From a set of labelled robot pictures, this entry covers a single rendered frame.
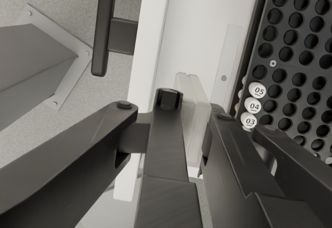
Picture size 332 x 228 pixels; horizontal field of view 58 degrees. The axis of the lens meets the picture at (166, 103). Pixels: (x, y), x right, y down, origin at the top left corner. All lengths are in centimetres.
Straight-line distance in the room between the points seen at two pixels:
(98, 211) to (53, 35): 78
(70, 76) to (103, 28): 99
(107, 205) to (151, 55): 122
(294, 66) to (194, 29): 11
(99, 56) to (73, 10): 96
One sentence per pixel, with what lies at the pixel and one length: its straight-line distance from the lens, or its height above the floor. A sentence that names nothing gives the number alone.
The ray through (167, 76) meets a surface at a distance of 33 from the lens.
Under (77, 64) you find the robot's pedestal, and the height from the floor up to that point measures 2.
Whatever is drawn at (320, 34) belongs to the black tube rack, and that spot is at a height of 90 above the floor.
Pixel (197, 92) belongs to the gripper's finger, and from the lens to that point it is 16.
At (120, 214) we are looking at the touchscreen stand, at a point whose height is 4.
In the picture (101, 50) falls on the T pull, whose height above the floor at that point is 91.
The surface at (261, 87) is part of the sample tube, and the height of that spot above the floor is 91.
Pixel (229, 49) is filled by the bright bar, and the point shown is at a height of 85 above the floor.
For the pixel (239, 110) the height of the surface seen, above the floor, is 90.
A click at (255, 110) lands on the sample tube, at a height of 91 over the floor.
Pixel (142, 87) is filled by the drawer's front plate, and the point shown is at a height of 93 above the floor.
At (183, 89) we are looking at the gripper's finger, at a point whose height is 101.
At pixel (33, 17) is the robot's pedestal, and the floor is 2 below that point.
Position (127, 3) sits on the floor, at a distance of 117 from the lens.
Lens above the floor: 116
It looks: 73 degrees down
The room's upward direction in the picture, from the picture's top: 176 degrees counter-clockwise
